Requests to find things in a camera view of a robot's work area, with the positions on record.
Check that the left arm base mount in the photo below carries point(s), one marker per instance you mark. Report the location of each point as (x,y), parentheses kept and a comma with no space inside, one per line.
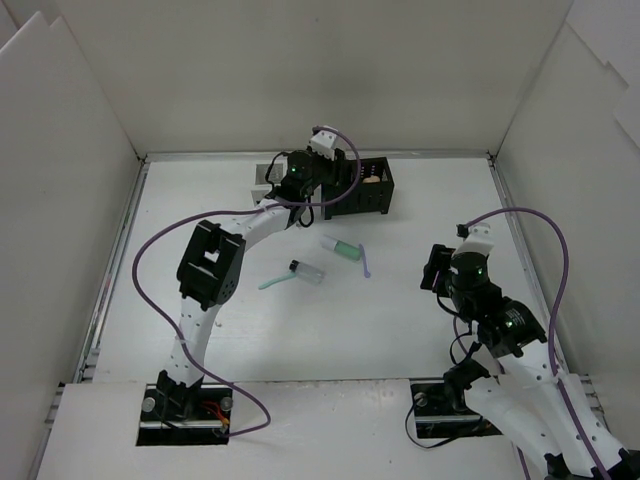
(206,421)

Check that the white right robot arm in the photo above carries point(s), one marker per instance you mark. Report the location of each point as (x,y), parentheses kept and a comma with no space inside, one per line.
(556,428)

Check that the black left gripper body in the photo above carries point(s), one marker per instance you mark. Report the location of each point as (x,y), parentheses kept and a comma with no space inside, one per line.
(336,170)

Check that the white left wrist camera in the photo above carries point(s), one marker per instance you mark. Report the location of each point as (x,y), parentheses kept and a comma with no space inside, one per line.
(323,142)

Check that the white slotted organizer box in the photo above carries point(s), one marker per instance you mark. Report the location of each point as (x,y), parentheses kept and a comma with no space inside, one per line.
(266,176)

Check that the clear bottle black cap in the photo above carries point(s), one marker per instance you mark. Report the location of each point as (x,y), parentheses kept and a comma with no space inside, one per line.
(307,273)

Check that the green white tube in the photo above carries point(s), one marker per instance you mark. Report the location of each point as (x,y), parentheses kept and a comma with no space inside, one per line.
(340,248)

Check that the purple eyebrow razor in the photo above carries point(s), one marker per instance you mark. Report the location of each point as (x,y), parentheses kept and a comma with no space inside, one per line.
(364,261)

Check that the black slotted organizer box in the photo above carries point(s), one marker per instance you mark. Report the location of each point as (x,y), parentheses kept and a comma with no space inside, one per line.
(365,198)

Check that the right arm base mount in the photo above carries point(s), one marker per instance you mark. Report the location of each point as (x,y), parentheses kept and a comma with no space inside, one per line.
(432,422)

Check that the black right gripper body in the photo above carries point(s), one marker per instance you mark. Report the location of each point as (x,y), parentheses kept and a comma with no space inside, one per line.
(435,267)

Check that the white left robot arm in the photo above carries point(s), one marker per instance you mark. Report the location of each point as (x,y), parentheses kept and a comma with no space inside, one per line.
(210,268)

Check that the teal eyebrow razor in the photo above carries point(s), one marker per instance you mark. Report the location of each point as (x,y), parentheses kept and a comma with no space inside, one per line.
(288,276)

